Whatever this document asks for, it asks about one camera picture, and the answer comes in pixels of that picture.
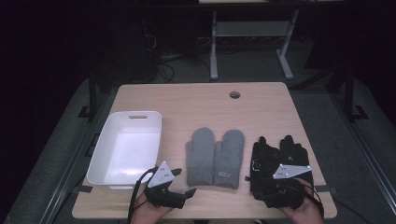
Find dark computer tower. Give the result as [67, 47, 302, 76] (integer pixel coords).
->
[122, 13, 161, 82]

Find black floor cables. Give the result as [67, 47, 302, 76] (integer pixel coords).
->
[154, 53, 213, 84]

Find person's left hand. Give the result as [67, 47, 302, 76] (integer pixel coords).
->
[130, 190, 174, 224]

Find person's right hand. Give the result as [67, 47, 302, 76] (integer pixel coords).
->
[280, 178, 325, 224]

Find black tape strip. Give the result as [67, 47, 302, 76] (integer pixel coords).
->
[313, 184, 338, 194]
[74, 184, 94, 194]

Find grey metal rail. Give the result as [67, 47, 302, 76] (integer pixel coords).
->
[38, 90, 119, 224]
[329, 91, 396, 216]

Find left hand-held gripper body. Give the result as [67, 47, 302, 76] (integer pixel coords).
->
[143, 160, 189, 210]

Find white metal desk frame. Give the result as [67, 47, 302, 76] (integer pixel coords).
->
[209, 8, 301, 81]

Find black metal stand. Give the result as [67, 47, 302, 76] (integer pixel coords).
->
[78, 60, 100, 121]
[342, 64, 370, 123]

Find white plastic bin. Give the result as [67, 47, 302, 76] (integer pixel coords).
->
[86, 110, 163, 191]

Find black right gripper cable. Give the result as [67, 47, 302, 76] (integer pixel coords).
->
[295, 178, 325, 218]

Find grey mitten with label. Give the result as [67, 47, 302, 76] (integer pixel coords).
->
[213, 129, 246, 190]

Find plain grey mitten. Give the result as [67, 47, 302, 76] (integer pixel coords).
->
[185, 126, 217, 188]

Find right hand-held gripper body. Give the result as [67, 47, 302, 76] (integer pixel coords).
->
[263, 163, 313, 210]

